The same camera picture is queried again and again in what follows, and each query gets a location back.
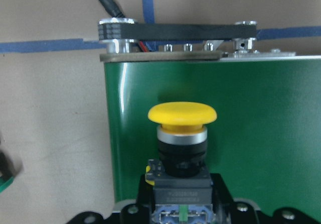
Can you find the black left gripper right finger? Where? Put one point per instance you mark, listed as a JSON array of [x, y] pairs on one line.
[[222, 201]]

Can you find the green conveyor belt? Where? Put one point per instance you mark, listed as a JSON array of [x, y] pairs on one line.
[[265, 141]]

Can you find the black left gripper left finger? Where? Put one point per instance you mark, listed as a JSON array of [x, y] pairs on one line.
[[145, 202]]

